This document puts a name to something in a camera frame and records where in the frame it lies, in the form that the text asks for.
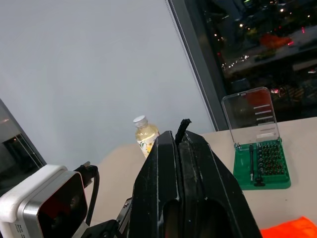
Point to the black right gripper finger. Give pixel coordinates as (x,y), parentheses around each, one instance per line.
(213,196)

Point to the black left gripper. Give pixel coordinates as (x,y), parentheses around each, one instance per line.
(101,230)

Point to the black precision screwdriver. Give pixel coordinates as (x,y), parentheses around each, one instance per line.
(251,161)

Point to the yellow drink bottle silver cap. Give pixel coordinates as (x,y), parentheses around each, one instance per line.
(144,136)

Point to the green screwdriver bit set case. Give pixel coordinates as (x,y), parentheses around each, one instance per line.
(270,163)

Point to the orange cloth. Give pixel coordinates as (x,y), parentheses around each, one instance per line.
(292,228)

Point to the dark glass panel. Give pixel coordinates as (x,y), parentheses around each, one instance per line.
(15,153)

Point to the white action camera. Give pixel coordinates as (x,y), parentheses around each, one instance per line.
(37,203)

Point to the dark window frame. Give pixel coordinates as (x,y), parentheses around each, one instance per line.
(198,69)

